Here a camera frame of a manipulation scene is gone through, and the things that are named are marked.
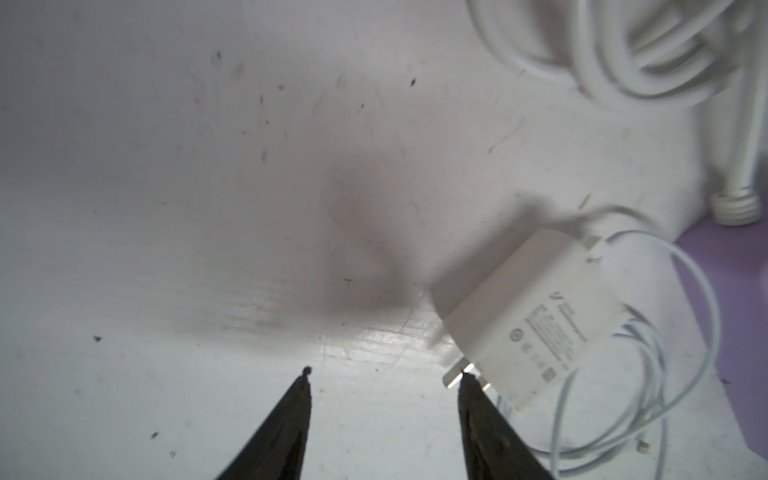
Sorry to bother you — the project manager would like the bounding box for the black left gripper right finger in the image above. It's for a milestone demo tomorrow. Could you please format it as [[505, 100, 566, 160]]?
[[458, 374, 553, 480]]

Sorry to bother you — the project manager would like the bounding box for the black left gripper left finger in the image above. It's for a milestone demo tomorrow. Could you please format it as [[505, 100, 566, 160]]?
[[218, 366, 312, 480]]

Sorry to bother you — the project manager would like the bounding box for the purple power strip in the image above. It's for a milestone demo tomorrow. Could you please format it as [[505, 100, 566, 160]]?
[[678, 198, 767, 458]]

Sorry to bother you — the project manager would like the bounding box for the white charger plug adapter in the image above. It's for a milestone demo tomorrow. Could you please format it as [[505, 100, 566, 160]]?
[[443, 229, 626, 410]]

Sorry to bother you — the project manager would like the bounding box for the thin white charger cable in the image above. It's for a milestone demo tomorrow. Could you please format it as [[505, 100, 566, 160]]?
[[497, 206, 721, 480]]

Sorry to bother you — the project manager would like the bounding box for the thick white power cord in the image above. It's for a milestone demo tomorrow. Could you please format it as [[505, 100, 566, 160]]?
[[464, 0, 768, 228]]

